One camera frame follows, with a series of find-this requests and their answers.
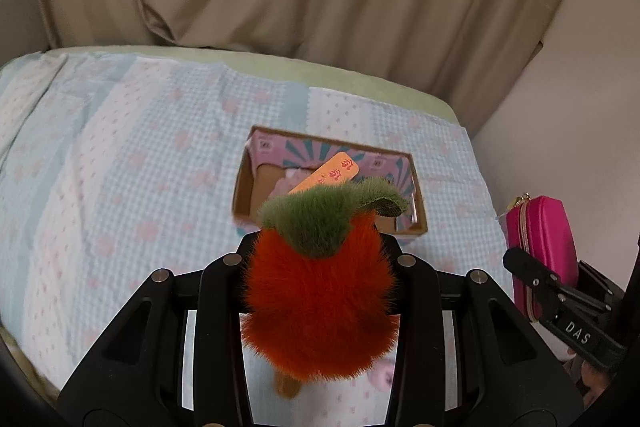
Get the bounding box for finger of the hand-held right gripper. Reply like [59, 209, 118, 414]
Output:
[577, 259, 627, 311]
[502, 247, 628, 370]

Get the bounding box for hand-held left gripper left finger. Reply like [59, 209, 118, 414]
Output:
[59, 231, 262, 427]

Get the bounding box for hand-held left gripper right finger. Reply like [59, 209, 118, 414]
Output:
[376, 233, 585, 427]

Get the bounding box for magenta zipper pouch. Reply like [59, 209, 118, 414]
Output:
[504, 193, 581, 324]

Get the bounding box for orange plush fruit toy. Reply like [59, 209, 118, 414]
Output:
[240, 177, 412, 400]

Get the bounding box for cardboard box with purple lining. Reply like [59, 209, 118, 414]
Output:
[232, 125, 429, 242]

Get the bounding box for person's right hand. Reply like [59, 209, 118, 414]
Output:
[563, 345, 612, 410]

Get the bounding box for pale pink plush toy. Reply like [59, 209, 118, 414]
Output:
[278, 168, 317, 195]

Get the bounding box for orange paper tag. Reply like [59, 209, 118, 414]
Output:
[288, 152, 360, 196]

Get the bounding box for blue white checked blanket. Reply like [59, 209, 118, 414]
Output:
[0, 50, 517, 427]

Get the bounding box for light green bed sheet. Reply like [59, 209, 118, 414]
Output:
[44, 44, 472, 129]

